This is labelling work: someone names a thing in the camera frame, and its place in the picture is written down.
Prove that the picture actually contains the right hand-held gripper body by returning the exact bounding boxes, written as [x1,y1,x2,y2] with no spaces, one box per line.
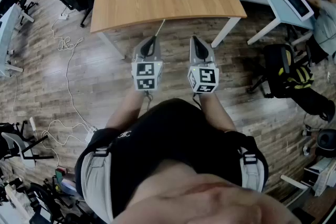
[186,60,220,94]

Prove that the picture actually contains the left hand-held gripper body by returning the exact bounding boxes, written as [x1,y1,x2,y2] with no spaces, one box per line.
[130,59,164,93]

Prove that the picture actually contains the person's left forearm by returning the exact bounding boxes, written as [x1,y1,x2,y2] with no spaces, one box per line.
[106,86,148,132]

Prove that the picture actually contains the person's right forearm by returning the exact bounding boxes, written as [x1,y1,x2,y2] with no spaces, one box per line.
[198,91,237,133]

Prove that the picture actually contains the person's black shirt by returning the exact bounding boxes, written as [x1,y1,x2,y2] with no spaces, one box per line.
[75,98,270,218]

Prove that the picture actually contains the white table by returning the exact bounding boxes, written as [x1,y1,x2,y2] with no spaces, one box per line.
[246,0,316,45]

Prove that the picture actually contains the yellow and black jacket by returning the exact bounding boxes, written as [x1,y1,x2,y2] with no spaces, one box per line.
[278,49,314,90]

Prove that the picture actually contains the person's face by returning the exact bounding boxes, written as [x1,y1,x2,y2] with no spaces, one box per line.
[112,159,302,224]

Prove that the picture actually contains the long white power strip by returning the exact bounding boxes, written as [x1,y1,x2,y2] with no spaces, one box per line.
[29,116,38,134]

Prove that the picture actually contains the small black office chair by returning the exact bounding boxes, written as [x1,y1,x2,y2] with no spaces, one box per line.
[15,0,39,15]

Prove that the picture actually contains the white desk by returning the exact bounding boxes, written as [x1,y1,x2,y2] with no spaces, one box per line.
[0,4,35,78]

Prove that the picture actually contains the black round bin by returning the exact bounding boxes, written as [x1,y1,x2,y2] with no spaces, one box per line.
[314,128,336,158]

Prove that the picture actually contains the grey office chair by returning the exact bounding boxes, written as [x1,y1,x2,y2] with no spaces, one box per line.
[0,123,55,168]

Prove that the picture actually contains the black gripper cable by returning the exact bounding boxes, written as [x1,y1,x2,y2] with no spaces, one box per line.
[192,92,203,110]
[145,90,154,111]

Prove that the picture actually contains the white floor cable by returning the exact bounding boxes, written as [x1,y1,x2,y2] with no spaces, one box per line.
[49,14,98,145]

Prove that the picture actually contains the grey shoulder strap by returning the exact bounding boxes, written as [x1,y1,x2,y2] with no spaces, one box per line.
[80,148,114,222]
[239,148,265,192]

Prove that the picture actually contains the white metal frame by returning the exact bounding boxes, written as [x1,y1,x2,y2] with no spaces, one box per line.
[280,174,310,191]

